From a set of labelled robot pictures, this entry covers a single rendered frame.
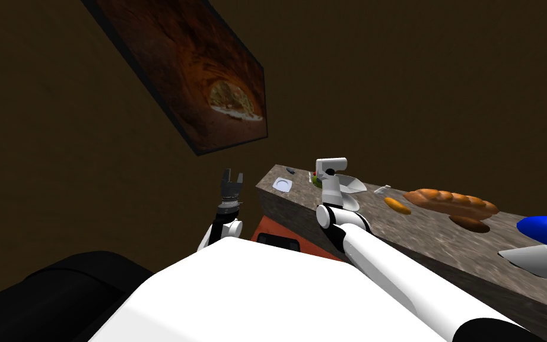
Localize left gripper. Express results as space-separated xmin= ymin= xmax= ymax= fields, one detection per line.
xmin=218 ymin=168 xmax=245 ymax=208

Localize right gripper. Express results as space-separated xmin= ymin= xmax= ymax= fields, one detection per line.
xmin=315 ymin=157 xmax=349 ymax=178

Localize grey bowl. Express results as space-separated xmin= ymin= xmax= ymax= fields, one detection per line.
xmin=335 ymin=173 xmax=368 ymax=213

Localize orange red box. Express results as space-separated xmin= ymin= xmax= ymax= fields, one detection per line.
xmin=249 ymin=214 xmax=346 ymax=263

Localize small orange bread roll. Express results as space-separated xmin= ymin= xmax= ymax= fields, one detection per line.
xmin=384 ymin=197 xmax=412 ymax=216

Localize dark red cave picture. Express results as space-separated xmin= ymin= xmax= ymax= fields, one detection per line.
xmin=81 ymin=0 xmax=269 ymax=157

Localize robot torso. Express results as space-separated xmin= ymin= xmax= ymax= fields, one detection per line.
xmin=87 ymin=232 xmax=447 ymax=342

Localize braided golden bread loaf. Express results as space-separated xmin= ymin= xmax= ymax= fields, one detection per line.
xmin=403 ymin=188 xmax=500 ymax=221

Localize brown oval bread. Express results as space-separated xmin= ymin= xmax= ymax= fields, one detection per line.
xmin=449 ymin=214 xmax=492 ymax=234

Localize pale grey curved dish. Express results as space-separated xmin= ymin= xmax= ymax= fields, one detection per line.
xmin=498 ymin=244 xmax=547 ymax=283

